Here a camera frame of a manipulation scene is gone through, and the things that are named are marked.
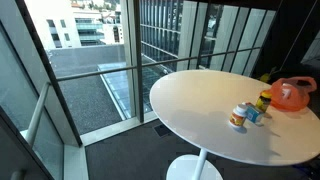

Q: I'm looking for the bottle with yellow lid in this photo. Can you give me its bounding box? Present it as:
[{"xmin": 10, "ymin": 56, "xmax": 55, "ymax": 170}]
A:
[{"xmin": 256, "ymin": 90, "xmax": 272, "ymax": 112}]

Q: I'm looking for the white lid vitamin bottle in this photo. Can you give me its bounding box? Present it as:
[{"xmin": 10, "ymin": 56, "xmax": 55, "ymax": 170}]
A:
[{"xmin": 229, "ymin": 104, "xmax": 247, "ymax": 128}]

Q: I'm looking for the orange plastic bag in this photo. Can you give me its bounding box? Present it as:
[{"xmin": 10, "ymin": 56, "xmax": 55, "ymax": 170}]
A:
[{"xmin": 270, "ymin": 76, "xmax": 317, "ymax": 111}]

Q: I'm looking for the small blue box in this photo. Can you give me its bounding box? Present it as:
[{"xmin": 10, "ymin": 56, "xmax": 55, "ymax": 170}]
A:
[{"xmin": 245, "ymin": 102, "xmax": 264, "ymax": 123}]

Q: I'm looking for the metal window handrail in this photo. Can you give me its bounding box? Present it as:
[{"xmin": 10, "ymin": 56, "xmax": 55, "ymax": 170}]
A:
[{"xmin": 25, "ymin": 49, "xmax": 258, "ymax": 147}]

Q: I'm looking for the round white pedestal table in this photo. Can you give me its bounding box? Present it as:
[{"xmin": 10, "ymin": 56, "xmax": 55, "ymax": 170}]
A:
[{"xmin": 150, "ymin": 70, "xmax": 320, "ymax": 180}]

